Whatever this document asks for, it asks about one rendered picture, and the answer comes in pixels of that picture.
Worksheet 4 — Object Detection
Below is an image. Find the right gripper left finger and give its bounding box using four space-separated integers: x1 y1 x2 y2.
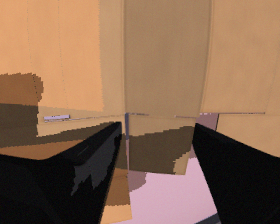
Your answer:
0 121 122 224

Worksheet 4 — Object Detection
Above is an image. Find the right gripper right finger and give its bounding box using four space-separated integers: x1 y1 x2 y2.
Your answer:
192 123 280 224

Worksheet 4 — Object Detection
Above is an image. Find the brown cardboard blank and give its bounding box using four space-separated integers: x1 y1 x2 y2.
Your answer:
0 0 280 224

